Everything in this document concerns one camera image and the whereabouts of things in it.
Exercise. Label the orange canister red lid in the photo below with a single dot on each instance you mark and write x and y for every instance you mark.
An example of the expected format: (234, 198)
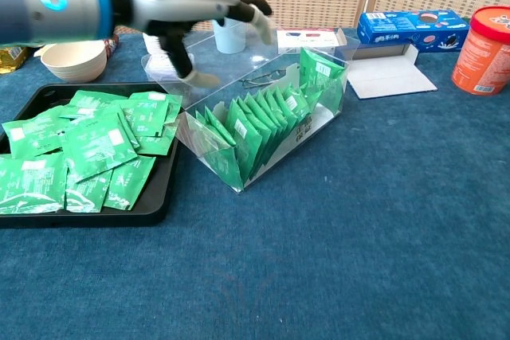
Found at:
(482, 57)

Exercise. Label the beige bowl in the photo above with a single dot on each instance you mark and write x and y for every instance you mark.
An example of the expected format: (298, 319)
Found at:
(73, 63)

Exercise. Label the gold biscuit pack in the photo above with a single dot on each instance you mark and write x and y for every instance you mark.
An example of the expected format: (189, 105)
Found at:
(12, 59)

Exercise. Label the blue carpet table cloth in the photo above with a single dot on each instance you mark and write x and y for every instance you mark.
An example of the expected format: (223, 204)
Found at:
(279, 268)

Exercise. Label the blue white open carton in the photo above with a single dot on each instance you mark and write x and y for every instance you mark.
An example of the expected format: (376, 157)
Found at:
(394, 77)

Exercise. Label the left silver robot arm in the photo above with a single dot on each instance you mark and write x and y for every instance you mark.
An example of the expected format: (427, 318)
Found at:
(24, 17)

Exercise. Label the thin frame eyeglasses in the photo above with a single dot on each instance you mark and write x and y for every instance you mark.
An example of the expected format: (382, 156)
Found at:
(259, 79)

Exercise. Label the black plastic tray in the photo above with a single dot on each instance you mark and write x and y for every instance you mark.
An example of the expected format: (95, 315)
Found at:
(151, 212)

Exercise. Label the white red card box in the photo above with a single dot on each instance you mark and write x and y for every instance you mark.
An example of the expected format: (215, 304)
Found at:
(315, 39)

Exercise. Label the white paper cup stack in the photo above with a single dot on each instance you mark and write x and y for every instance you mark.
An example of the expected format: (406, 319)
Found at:
(150, 43)

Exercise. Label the clear plastic display box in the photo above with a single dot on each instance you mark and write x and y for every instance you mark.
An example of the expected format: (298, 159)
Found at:
(330, 109)

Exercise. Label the blue cookie box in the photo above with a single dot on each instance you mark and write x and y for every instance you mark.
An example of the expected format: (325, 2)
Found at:
(398, 33)

